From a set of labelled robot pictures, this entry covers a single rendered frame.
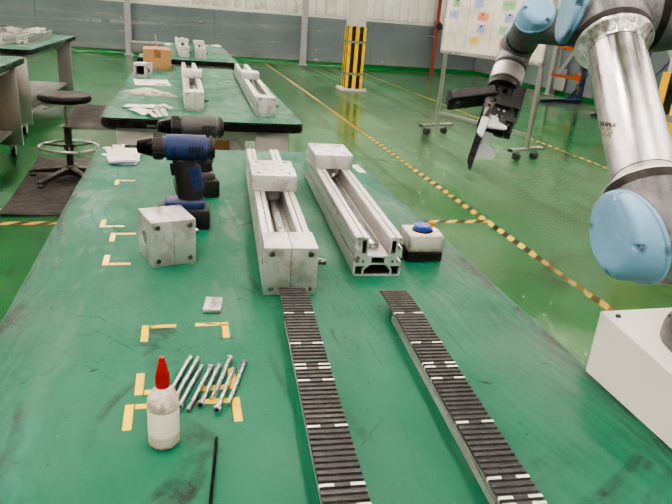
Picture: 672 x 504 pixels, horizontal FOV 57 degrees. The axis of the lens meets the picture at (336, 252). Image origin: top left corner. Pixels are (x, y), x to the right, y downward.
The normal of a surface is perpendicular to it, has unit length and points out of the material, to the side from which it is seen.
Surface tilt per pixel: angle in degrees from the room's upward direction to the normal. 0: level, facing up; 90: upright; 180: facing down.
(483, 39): 90
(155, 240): 90
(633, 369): 90
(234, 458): 0
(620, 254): 94
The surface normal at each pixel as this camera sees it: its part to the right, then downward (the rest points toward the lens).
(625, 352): -0.97, 0.01
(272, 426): 0.07, -0.93
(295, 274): 0.17, 0.37
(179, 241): 0.52, 0.34
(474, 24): -0.83, 0.14
